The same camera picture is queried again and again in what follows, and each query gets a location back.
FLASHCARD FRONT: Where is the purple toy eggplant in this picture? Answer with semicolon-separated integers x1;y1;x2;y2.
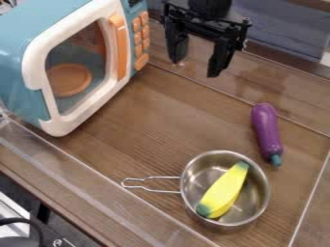
251;103;283;167

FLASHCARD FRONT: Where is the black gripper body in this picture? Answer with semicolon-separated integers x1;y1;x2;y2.
163;1;251;50

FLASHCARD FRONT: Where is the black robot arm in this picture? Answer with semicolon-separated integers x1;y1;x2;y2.
162;0;253;77

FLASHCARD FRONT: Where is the black cable lower left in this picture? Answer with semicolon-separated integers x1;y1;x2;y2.
0;217;47;247

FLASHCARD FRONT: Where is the blue toy microwave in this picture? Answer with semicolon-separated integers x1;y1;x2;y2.
0;0;150;137

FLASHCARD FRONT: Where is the silver pot with wire handle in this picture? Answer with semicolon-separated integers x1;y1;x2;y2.
122;151;271;232

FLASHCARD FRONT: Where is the orange microwave turntable plate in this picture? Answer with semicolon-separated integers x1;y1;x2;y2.
47;64;92;97

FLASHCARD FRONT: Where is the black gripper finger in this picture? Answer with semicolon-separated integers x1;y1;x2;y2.
207;41;237;77
164;18;188;64

